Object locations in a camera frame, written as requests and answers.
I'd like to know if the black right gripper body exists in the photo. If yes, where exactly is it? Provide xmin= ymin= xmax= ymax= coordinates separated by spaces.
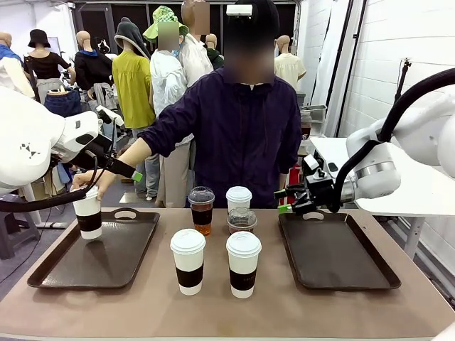
xmin=301 ymin=169 xmax=337 ymax=216

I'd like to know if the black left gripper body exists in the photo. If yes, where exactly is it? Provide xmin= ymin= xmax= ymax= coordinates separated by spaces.
xmin=73 ymin=133 xmax=120 ymax=173

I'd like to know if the white paper coffee cup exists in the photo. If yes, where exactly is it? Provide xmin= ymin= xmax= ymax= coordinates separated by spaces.
xmin=70 ymin=186 xmax=104 ymax=241
xmin=225 ymin=230 xmax=262 ymax=299
xmin=169 ymin=228 xmax=207 ymax=296
xmin=225 ymin=185 xmax=253 ymax=216

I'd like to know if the clear plastic iced tea cup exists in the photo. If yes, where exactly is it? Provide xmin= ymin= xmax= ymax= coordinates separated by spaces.
xmin=226 ymin=207 xmax=259 ymax=235
xmin=187 ymin=185 xmax=216 ymax=237

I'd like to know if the person's right forearm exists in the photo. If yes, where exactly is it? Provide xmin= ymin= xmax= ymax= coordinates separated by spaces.
xmin=102 ymin=136 xmax=159 ymax=185

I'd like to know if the brown plastic serving tray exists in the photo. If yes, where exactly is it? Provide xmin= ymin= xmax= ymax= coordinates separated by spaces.
xmin=27 ymin=207 xmax=161 ymax=289
xmin=278 ymin=209 xmax=402 ymax=292

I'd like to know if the person's right hand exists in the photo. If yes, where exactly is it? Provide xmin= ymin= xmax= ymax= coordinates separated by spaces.
xmin=70 ymin=169 xmax=115 ymax=202

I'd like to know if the red shopping bag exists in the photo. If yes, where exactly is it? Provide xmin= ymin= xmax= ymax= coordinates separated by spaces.
xmin=284 ymin=163 xmax=305 ymax=200

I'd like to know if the denim skirt on torso form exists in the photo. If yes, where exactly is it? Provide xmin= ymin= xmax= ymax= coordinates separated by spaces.
xmin=43 ymin=85 xmax=83 ymax=118

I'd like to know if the person in dark purple jacket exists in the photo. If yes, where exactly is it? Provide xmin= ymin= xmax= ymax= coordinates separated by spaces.
xmin=136 ymin=0 xmax=303 ymax=210

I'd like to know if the glass jar of tea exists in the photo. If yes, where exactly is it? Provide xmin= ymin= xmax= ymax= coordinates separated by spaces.
xmin=301 ymin=110 xmax=313 ymax=138

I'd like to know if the mannequin in yellow-green top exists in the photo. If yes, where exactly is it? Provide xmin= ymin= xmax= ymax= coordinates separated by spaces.
xmin=112 ymin=35 xmax=161 ymax=202

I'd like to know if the mannequin in black sweater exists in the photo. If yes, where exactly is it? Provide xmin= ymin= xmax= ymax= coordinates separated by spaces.
xmin=73 ymin=30 xmax=117 ymax=111

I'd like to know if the white side table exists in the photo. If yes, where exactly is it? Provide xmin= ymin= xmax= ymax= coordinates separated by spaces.
xmin=309 ymin=136 xmax=455 ymax=260

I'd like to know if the mannequin in black top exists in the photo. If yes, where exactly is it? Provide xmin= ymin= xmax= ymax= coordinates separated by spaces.
xmin=23 ymin=42 xmax=74 ymax=104

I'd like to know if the grey plastic stool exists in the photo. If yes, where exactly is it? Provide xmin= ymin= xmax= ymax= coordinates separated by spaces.
xmin=0 ymin=193 xmax=41 ymax=260

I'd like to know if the mannequin in white blue jacket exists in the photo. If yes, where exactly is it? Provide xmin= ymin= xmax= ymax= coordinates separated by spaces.
xmin=0 ymin=31 xmax=36 ymax=99

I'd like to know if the grey hooded hat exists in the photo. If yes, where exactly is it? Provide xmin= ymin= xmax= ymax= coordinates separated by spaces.
xmin=114 ymin=16 xmax=150 ymax=60

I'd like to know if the mannequin in cream shirt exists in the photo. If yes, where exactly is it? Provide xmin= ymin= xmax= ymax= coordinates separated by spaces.
xmin=274 ymin=34 xmax=307 ymax=92

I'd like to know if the black bucket hat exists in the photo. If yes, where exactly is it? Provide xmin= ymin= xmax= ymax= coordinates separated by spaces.
xmin=27 ymin=29 xmax=52 ymax=49

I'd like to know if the bald mannequin in white shirt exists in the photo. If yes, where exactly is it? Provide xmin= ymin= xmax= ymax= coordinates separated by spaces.
xmin=179 ymin=0 xmax=214 ymax=88

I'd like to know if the mannequin in dark green top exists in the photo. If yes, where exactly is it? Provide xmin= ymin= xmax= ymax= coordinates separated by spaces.
xmin=205 ymin=33 xmax=225 ymax=70

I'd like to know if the black tripod stand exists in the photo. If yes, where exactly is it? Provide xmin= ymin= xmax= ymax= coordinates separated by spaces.
xmin=393 ymin=58 xmax=413 ymax=107

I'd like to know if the green checked sun hat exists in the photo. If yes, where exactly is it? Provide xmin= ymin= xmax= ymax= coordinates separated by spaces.
xmin=142 ymin=5 xmax=189 ymax=43

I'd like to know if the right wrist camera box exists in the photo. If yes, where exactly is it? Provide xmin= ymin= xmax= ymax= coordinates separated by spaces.
xmin=302 ymin=153 xmax=338 ymax=178

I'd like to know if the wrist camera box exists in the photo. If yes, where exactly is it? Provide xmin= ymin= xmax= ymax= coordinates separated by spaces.
xmin=95 ymin=104 xmax=125 ymax=128
xmin=302 ymin=153 xmax=338 ymax=178

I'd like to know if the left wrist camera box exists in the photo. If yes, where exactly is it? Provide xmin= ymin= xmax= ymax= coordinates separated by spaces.
xmin=95 ymin=104 xmax=125 ymax=128

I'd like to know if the black left arm cable sleeve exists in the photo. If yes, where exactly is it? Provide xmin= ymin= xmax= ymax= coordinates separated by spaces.
xmin=0 ymin=120 xmax=118 ymax=214

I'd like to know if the black arm cable sleeve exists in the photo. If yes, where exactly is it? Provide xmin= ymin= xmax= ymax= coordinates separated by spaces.
xmin=0 ymin=120 xmax=118 ymax=214
xmin=332 ymin=67 xmax=455 ymax=214

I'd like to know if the white desk leg frame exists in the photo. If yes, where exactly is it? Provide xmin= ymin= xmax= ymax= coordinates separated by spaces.
xmin=21 ymin=183 xmax=68 ymax=229

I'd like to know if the black right arm cable sleeve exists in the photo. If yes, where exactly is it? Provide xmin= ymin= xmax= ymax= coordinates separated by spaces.
xmin=332 ymin=67 xmax=455 ymax=214

